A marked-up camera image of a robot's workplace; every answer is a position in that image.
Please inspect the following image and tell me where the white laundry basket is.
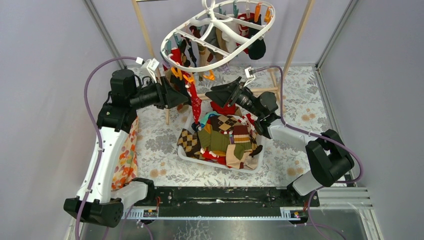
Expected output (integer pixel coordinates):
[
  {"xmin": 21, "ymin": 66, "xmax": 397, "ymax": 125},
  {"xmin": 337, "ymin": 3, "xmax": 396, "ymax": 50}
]
[{"xmin": 177, "ymin": 106, "xmax": 267, "ymax": 174}]

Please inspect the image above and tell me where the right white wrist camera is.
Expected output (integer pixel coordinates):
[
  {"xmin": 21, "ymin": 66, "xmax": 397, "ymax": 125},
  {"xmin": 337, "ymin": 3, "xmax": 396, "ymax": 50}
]
[{"xmin": 243, "ymin": 67, "xmax": 256, "ymax": 87}]

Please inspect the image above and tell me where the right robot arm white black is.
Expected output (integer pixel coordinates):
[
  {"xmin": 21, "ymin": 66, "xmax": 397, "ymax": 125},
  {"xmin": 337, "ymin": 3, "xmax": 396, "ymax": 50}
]
[{"xmin": 205, "ymin": 77, "xmax": 355, "ymax": 206}]

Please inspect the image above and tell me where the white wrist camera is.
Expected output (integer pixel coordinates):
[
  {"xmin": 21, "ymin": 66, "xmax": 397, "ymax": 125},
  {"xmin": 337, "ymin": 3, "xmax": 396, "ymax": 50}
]
[
  {"xmin": 135, "ymin": 57, "xmax": 159, "ymax": 83},
  {"xmin": 243, "ymin": 67, "xmax": 256, "ymax": 87}
]

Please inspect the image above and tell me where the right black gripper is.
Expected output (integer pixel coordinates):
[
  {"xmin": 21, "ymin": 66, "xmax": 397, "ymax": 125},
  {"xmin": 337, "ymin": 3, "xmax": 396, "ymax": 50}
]
[{"xmin": 205, "ymin": 76, "xmax": 263, "ymax": 118}]

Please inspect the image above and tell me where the purple cable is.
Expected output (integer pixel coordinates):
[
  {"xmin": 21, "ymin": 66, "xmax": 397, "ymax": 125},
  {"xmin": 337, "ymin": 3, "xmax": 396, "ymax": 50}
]
[
  {"xmin": 73, "ymin": 56, "xmax": 145, "ymax": 240},
  {"xmin": 251, "ymin": 64, "xmax": 365, "ymax": 240}
]

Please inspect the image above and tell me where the red snowflake christmas sock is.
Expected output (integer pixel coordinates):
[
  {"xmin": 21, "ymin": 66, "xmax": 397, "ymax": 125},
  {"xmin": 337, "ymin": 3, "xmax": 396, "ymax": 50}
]
[{"xmin": 186, "ymin": 82, "xmax": 202, "ymax": 124}]

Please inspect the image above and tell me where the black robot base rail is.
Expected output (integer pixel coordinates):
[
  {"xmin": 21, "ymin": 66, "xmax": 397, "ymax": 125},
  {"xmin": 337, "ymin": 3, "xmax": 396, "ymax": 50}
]
[{"xmin": 128, "ymin": 186, "xmax": 320, "ymax": 221}]

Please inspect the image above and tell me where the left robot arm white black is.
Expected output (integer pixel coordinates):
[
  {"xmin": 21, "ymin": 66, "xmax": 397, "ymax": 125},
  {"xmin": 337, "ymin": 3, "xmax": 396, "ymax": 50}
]
[{"xmin": 63, "ymin": 69, "xmax": 189, "ymax": 228}]

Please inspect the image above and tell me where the floral grey table mat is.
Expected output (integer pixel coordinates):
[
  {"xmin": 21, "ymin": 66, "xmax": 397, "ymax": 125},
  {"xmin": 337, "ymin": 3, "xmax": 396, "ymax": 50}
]
[{"xmin": 135, "ymin": 66, "xmax": 331, "ymax": 187}]

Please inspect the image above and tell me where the brown argyle sock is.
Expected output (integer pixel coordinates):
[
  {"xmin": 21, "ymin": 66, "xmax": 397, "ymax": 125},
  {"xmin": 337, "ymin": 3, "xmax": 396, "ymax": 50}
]
[{"xmin": 177, "ymin": 128, "xmax": 201, "ymax": 159}]

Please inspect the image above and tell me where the dark navy sock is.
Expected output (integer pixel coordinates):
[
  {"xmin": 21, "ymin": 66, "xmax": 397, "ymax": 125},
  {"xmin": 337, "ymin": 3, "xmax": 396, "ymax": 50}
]
[{"xmin": 248, "ymin": 14, "xmax": 266, "ymax": 60}]

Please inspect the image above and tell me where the red hanging sock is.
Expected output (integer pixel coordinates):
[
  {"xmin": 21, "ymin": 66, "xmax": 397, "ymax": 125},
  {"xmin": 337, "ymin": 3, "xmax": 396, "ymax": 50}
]
[{"xmin": 168, "ymin": 47, "xmax": 184, "ymax": 66}]

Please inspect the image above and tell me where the red sock behind basket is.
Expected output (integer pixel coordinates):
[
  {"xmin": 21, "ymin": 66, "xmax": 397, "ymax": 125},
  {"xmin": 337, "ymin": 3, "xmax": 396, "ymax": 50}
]
[{"xmin": 210, "ymin": 101, "xmax": 236, "ymax": 116}]

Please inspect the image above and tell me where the patchwork brown green sock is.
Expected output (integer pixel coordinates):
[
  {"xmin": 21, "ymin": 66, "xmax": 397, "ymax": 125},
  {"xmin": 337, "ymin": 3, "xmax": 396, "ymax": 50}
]
[{"xmin": 225, "ymin": 124, "xmax": 263, "ymax": 171}]

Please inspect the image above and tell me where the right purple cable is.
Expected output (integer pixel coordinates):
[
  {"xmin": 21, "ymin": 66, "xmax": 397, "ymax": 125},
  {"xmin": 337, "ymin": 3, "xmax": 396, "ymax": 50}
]
[{"xmin": 251, "ymin": 64, "xmax": 365, "ymax": 240}]

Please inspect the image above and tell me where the wooden drying rack frame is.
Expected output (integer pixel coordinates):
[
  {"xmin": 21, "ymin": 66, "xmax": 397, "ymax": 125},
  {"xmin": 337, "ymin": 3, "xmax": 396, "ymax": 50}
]
[{"xmin": 131, "ymin": 0, "xmax": 316, "ymax": 126}]

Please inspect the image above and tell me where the white round clip hanger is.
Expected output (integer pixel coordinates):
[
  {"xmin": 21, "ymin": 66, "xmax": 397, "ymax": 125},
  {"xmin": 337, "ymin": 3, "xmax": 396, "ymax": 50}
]
[{"xmin": 160, "ymin": 0, "xmax": 276, "ymax": 73}]

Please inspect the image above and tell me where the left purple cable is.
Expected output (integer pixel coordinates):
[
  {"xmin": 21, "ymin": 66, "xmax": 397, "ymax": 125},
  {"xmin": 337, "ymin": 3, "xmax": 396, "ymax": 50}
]
[{"xmin": 73, "ymin": 56, "xmax": 145, "ymax": 240}]

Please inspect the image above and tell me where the orange leaf patterned cloth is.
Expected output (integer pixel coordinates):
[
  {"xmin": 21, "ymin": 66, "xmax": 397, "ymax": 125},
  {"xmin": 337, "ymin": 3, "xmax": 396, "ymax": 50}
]
[{"xmin": 111, "ymin": 117, "xmax": 139, "ymax": 191}]

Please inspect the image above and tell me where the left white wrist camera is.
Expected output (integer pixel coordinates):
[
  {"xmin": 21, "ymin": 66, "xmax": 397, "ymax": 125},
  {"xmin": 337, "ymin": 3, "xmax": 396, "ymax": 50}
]
[{"xmin": 135, "ymin": 57, "xmax": 159, "ymax": 83}]

